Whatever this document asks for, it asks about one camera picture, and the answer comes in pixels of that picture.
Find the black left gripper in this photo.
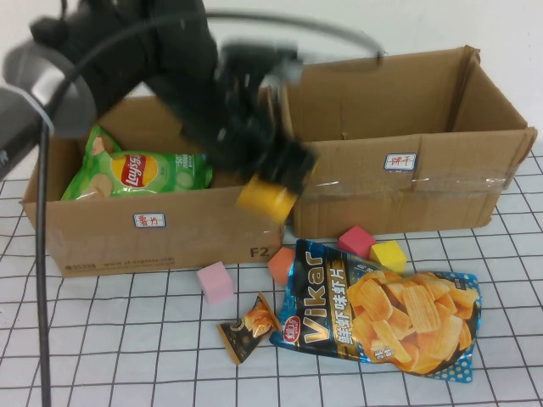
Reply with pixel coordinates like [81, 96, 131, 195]
[186, 78, 320, 200]

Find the blue Vikar chips bag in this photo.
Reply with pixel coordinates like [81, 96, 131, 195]
[269, 238, 483, 385]

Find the black and orange snack packet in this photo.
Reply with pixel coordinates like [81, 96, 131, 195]
[216, 291, 284, 366]

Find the green Lay's chips bag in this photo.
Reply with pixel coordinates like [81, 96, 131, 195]
[61, 124, 215, 202]

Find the white label red handwriting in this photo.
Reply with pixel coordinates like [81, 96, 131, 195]
[383, 153, 418, 173]
[133, 212, 167, 229]

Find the orange foam cube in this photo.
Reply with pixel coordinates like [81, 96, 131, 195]
[267, 247, 297, 286]

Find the pink foam cube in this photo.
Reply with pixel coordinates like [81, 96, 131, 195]
[195, 260, 236, 305]

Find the taped cardboard box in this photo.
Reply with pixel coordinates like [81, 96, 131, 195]
[271, 45, 538, 239]

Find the red foam cube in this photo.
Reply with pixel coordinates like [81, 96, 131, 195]
[337, 225, 378, 260]

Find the cardboard box with F2 print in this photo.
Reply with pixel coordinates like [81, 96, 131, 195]
[20, 86, 286, 279]

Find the yellow foam cube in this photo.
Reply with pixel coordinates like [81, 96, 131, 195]
[368, 239, 408, 272]

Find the white grid tablecloth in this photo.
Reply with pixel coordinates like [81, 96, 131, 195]
[0, 142, 543, 407]

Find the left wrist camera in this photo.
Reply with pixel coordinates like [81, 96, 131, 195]
[218, 38, 305, 84]

